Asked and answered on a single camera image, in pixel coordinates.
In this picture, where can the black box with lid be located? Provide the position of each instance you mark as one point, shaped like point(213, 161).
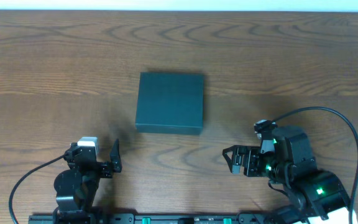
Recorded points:
point(170, 103)

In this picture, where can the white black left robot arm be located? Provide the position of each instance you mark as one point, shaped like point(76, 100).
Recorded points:
point(76, 187)

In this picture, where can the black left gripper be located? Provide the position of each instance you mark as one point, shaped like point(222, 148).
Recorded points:
point(105, 167)

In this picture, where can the black mounting rail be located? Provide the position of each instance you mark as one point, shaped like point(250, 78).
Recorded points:
point(128, 218)

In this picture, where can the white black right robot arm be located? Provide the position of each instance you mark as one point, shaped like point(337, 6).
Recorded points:
point(285, 157)

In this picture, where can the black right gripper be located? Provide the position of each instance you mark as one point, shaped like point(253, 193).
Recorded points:
point(247, 160)

